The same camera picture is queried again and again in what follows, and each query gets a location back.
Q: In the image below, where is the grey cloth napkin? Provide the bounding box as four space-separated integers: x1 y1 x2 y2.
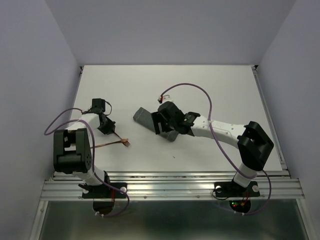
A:
133 107 179 142

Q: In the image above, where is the copper fork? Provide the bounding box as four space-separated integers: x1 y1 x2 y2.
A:
95 138 131 148

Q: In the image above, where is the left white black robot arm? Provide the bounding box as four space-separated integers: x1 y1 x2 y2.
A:
53 98 116 199

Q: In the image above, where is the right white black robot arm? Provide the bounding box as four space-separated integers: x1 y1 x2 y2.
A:
151 101 274 195

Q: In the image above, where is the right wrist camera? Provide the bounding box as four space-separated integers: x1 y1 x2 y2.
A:
157 94 174 104

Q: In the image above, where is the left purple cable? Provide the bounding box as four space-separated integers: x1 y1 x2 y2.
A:
44 107 130 218

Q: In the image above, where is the purple cable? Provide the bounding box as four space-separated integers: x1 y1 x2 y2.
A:
44 107 130 218
159 83 272 217

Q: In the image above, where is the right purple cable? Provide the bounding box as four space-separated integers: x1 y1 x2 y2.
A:
159 83 272 217

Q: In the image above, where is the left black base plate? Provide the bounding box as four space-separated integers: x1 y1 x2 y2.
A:
78 184 126 199

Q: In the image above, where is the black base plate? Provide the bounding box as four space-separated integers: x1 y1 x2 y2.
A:
211 174 261 200
78 184 126 199

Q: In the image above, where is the aluminium front rail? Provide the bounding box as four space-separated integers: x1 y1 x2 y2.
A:
40 170 305 201

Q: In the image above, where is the aluminium rail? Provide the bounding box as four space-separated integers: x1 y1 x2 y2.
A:
250 65 291 178
40 170 305 201

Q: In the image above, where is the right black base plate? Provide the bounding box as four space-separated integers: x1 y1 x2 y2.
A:
211 174 261 200

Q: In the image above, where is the aluminium right side rail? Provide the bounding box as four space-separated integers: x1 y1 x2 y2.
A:
250 65 291 178

